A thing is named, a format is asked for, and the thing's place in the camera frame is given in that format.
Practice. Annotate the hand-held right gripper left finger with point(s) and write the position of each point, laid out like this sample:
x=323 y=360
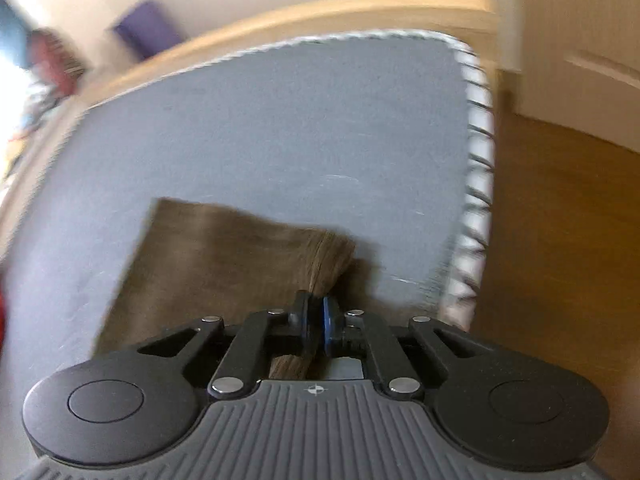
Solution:
x=304 y=327

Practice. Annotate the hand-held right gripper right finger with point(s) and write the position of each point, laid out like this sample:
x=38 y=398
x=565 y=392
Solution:
x=329 y=327

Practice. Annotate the grey mattress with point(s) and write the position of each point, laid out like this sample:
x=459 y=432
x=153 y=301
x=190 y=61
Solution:
x=300 y=125

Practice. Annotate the purple object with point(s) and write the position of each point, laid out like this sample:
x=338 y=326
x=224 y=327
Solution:
x=150 y=30

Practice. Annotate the white door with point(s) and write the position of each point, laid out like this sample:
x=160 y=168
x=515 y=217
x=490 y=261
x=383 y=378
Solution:
x=590 y=85

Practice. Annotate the reddish-brown object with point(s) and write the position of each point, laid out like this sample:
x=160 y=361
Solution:
x=57 y=62

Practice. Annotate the blue cloth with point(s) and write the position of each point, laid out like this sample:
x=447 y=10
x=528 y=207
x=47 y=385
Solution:
x=12 y=30

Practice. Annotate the light wooden bed frame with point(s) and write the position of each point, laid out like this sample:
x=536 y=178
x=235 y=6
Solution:
x=360 y=5

